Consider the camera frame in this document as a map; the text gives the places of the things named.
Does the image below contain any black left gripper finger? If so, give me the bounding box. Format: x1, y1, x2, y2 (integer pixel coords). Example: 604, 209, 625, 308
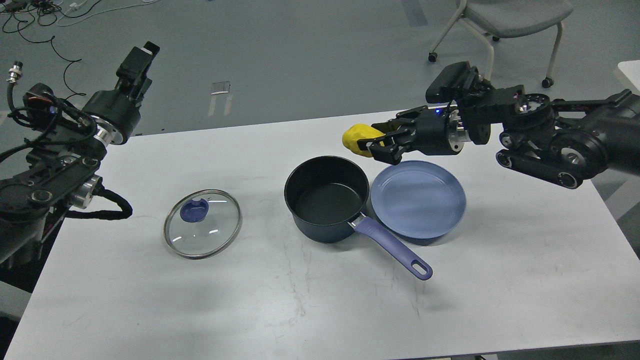
116, 42, 160, 101

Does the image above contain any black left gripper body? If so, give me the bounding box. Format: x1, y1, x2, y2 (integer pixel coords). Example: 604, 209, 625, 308
81, 79, 143, 145

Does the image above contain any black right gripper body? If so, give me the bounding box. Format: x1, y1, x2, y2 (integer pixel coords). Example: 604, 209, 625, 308
413, 107, 468, 155

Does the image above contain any glass lid purple knob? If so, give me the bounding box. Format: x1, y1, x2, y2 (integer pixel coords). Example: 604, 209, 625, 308
163, 189, 243, 260

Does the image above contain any white floor cable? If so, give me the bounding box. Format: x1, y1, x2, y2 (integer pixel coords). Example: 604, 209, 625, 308
56, 0, 166, 29

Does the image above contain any yellow potato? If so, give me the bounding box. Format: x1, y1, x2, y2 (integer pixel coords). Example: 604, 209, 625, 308
342, 123, 385, 158

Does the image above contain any white side table corner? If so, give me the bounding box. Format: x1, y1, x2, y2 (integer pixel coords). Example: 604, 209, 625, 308
614, 59, 640, 96

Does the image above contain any black floor cable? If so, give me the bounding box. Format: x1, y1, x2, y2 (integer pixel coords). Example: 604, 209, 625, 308
0, 0, 106, 98

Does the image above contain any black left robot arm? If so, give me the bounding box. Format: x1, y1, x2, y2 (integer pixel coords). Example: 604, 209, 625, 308
0, 41, 160, 269

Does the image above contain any dark blue saucepan purple handle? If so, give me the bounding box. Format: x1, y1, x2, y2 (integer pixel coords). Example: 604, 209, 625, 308
283, 155, 434, 281

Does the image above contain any blue round plate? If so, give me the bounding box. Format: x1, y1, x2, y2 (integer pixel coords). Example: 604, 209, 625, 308
369, 161, 467, 240

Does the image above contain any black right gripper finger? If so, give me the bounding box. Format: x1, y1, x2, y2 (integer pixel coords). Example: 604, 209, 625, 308
358, 131, 415, 166
374, 107, 425, 136

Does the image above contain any grey office chair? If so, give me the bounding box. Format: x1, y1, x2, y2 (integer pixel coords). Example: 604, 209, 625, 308
427, 0, 574, 89

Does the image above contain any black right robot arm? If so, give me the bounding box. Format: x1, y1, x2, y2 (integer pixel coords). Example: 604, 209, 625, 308
342, 61, 640, 189

